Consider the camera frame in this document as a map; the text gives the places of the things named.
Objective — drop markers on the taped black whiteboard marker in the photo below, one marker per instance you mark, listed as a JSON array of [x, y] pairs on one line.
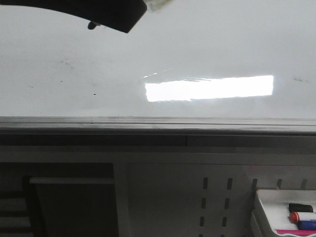
[[156, 5]]

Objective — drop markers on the red capped whiteboard marker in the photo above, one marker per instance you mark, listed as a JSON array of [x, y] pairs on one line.
[[296, 217]]

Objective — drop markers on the white marker tray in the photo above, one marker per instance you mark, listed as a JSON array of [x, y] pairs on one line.
[[271, 211]]

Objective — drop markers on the blue capped whiteboard marker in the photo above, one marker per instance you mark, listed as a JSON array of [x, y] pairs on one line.
[[307, 225]]

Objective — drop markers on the black capped whiteboard marker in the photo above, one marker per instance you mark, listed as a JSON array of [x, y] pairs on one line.
[[297, 207]]

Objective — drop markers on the white whiteboard with frame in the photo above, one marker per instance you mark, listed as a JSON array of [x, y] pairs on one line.
[[226, 65]]

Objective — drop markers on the pink whiteboard eraser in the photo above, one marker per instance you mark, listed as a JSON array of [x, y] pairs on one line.
[[301, 233]]

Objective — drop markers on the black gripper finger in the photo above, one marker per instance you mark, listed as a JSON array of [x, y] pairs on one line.
[[120, 15]]

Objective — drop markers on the grey perforated metal stand panel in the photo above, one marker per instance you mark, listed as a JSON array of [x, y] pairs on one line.
[[100, 185]]

